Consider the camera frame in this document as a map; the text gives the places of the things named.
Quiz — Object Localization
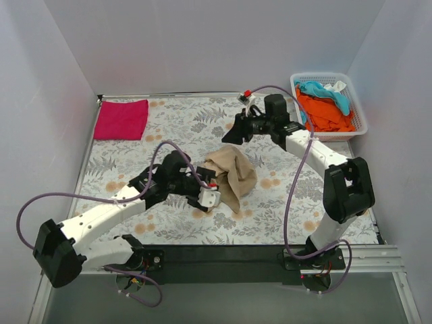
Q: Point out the beige t shirt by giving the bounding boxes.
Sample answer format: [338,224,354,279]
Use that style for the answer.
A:
[200,145,257,213]

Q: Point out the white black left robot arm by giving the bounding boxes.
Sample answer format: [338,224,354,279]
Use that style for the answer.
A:
[33,151,220,288]

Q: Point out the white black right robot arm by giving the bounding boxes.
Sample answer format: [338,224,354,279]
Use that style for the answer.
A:
[222,91,375,269]

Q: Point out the teal t shirt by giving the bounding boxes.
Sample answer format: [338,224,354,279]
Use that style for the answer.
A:
[294,80,350,115]

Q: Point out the orange t shirt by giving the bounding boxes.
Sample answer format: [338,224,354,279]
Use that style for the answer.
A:
[296,86,356,132]

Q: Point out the white plastic laundry basket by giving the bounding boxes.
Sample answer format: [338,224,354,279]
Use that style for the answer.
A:
[290,72,368,141]

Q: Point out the floral patterned table mat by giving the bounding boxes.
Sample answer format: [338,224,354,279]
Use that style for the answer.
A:
[67,96,379,246]

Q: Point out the white cloth in basket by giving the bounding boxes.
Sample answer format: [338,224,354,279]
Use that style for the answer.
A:
[323,80,347,92]

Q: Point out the folded pink t shirt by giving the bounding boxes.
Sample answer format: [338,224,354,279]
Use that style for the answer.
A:
[93,100,149,140]

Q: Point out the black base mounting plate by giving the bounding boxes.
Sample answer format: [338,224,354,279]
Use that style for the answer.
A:
[110,245,348,288]

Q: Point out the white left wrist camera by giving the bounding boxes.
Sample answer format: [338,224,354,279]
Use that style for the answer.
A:
[198,184,221,208]

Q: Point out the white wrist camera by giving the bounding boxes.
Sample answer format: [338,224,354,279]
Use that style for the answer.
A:
[198,184,221,208]
[237,90,252,105]

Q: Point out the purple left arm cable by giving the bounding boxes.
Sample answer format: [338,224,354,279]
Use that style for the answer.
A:
[16,140,203,308]

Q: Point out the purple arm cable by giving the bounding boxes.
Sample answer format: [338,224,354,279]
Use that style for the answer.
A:
[251,84,354,295]
[16,140,203,308]

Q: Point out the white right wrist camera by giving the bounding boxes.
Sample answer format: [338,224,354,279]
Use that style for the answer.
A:
[237,90,252,105]

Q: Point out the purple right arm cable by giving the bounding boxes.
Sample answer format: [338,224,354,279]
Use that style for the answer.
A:
[251,84,354,295]

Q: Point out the aluminium frame rail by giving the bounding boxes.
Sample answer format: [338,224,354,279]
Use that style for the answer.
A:
[29,245,421,323]

